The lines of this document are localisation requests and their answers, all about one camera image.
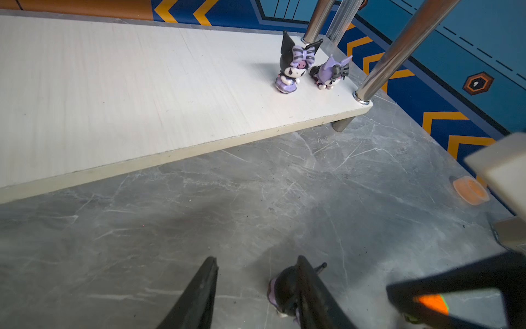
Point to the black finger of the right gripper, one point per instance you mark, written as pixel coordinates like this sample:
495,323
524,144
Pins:
473,292

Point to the orange tape roll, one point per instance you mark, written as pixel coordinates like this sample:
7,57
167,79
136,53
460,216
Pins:
471,191

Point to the orange green toy car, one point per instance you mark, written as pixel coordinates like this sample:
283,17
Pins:
436,303

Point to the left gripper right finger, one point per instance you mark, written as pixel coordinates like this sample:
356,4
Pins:
316,305

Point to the white two-tier shelf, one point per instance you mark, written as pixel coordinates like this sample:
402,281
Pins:
83,101

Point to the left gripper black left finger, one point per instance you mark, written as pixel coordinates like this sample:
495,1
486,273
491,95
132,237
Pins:
194,308

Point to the black purple figurine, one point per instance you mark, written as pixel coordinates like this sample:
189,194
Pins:
294,63
281,294

